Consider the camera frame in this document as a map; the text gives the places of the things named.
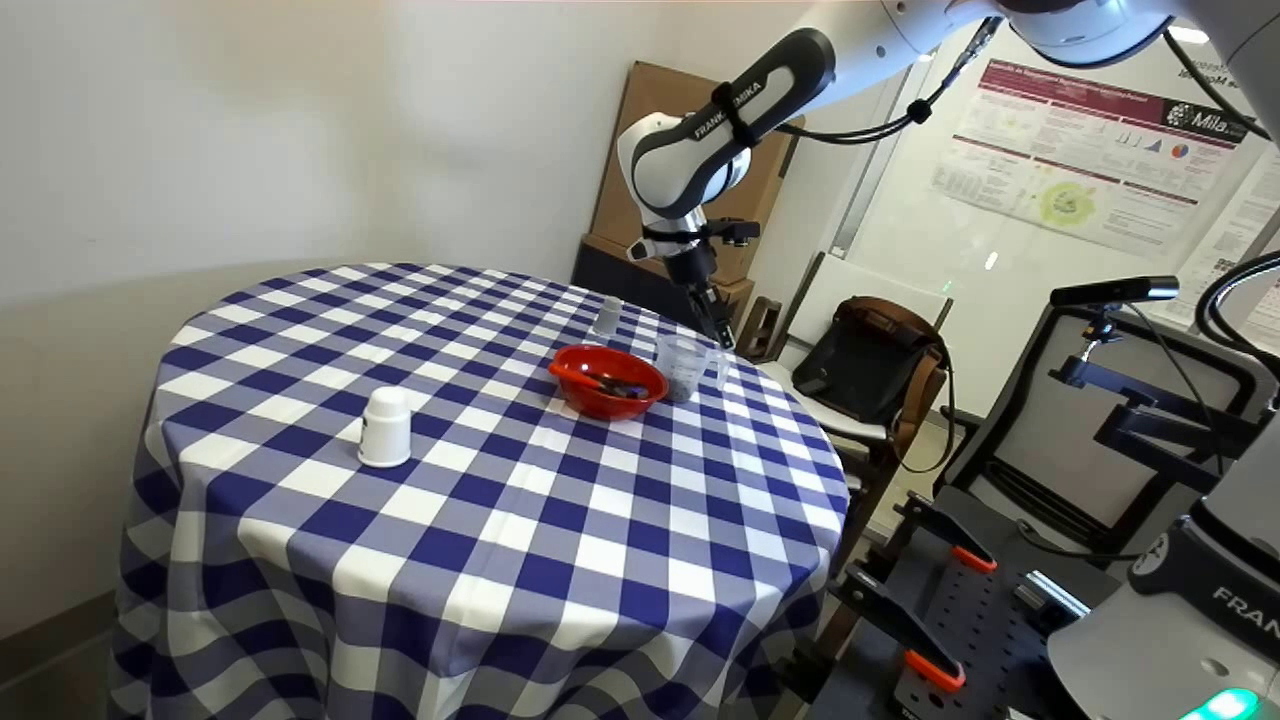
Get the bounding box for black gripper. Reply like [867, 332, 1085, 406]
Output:
[666, 214, 759, 336]

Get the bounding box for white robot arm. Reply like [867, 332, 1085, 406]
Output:
[616, 0, 1280, 340]

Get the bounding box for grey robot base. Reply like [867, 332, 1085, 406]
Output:
[1047, 441, 1280, 720]

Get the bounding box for red plastic bowl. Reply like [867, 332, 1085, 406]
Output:
[546, 343, 666, 419]

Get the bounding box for small clear glass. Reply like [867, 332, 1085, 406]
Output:
[591, 296, 620, 340]

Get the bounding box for brown cardboard sheet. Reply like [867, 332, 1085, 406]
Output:
[589, 58, 802, 284]

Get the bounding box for black brown bag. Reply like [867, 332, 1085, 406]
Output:
[790, 296, 949, 430]

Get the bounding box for wooden chair with cushion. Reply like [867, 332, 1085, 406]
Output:
[768, 340, 932, 569]

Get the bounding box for blue white checkered tablecloth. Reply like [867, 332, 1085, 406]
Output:
[109, 265, 846, 720]

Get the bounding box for white plastic cup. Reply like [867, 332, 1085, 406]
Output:
[354, 387, 413, 467]

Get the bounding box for orange black clamp right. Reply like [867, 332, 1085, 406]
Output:
[900, 496, 1000, 574]

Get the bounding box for orange black clamp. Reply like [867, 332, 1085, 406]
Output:
[833, 570, 967, 694]
[900, 496, 1000, 574]

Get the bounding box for orange black clamp left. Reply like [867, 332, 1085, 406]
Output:
[833, 570, 967, 694]

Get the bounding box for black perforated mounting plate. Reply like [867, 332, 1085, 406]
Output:
[802, 511, 1137, 720]

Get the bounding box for black monitor stand frame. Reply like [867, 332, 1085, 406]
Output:
[941, 277, 1275, 569]

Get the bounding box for wall poster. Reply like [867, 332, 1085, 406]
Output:
[932, 58, 1247, 254]

